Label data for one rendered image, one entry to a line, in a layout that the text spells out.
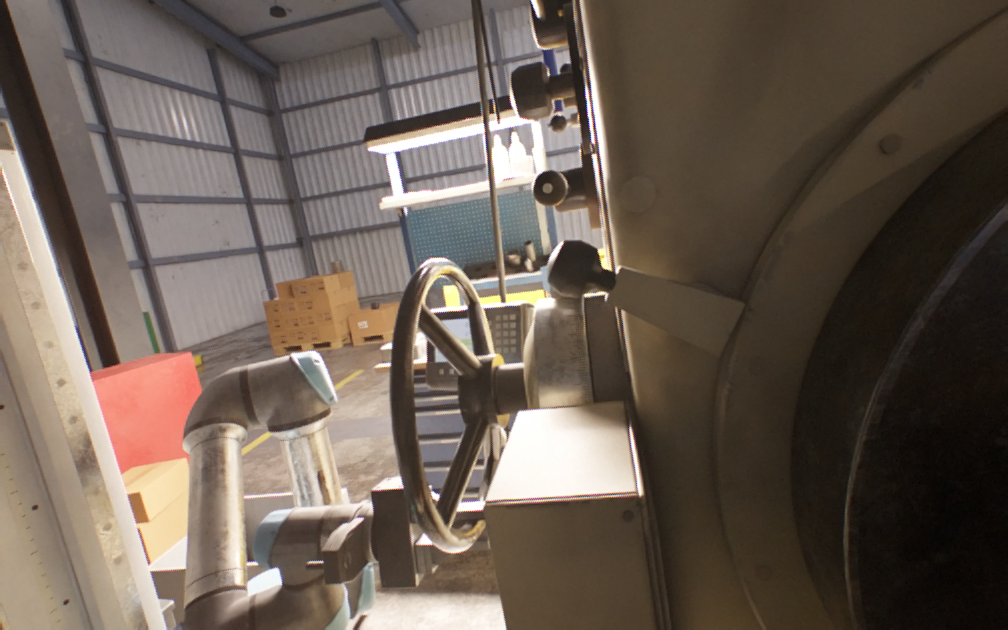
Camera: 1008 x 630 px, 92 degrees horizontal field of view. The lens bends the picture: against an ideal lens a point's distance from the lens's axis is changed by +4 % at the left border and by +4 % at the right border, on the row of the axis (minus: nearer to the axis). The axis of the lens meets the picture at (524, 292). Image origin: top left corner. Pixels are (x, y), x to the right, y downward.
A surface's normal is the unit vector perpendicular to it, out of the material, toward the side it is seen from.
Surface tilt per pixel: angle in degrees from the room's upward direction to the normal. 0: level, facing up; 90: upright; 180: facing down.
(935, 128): 90
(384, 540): 79
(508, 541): 90
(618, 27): 90
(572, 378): 66
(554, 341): 47
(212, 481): 40
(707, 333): 90
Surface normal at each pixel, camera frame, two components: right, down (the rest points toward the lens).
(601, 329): -0.21, -0.62
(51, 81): 0.98, -0.14
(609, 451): -0.16, -0.98
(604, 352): -0.22, -0.40
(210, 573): 0.20, -0.72
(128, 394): 0.88, -0.07
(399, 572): -0.18, -0.02
